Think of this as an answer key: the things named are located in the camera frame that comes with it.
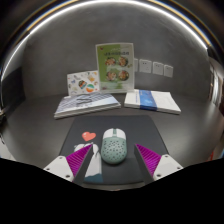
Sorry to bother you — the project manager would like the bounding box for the white book with blue band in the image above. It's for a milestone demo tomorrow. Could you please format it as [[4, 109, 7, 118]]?
[[123, 88, 182, 115]]

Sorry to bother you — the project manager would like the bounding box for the green standing brochure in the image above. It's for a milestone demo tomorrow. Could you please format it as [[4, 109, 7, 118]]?
[[95, 42, 135, 94]]

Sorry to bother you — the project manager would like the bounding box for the black mouse pad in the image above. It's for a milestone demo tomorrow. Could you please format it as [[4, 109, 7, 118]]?
[[59, 114, 168, 186]]

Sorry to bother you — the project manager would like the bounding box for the grey striped book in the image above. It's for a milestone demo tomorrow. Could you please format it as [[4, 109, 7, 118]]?
[[53, 92, 122, 120]]

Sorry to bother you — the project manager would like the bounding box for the dark monitor screen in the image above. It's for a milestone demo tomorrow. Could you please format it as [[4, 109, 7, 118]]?
[[0, 66, 26, 111]]

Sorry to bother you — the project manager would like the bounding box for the white LED light strip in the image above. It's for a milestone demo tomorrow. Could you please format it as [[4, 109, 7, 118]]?
[[0, 0, 209, 84]]

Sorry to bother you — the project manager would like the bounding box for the small white sticker card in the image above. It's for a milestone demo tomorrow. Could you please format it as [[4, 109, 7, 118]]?
[[66, 70, 101, 97]]

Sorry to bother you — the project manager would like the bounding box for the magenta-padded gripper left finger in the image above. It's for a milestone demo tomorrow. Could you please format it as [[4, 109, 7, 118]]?
[[43, 143, 98, 186]]

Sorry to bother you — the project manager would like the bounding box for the mint and white perforated mouse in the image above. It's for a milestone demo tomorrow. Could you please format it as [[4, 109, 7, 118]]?
[[100, 128, 128, 165]]

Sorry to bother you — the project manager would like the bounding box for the black-framed glass partition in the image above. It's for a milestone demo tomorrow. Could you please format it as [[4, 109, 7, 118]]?
[[208, 56, 224, 108]]

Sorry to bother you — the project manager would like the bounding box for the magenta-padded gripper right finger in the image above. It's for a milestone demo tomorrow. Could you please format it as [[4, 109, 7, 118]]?
[[133, 143, 184, 185]]

